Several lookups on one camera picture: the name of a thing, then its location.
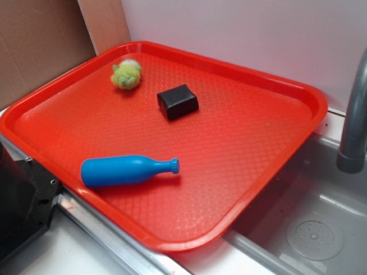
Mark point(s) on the grey faucet spout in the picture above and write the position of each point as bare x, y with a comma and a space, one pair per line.
352, 149

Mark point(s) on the green plush animal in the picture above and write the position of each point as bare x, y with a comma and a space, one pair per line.
127, 74

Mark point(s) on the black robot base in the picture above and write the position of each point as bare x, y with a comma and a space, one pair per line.
28, 197

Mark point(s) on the black rectangular block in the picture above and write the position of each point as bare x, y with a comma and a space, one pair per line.
177, 102

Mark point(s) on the brown cardboard panel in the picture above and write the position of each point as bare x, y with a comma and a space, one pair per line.
41, 40

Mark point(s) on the red plastic tray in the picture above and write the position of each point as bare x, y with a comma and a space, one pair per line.
248, 125

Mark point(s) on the grey toy sink basin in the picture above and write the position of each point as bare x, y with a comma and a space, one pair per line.
310, 219

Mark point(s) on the blue plastic bottle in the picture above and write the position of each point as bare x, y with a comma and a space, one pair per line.
124, 170

